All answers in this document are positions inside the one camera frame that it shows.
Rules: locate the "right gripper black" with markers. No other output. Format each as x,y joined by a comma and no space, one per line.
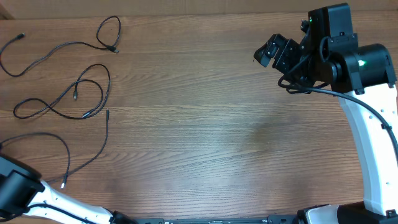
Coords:
283,47

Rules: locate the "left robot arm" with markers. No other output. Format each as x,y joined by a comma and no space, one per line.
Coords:
23,192

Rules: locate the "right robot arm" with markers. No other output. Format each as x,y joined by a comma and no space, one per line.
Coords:
330,60

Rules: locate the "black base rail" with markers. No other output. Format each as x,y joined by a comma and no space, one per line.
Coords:
211,221

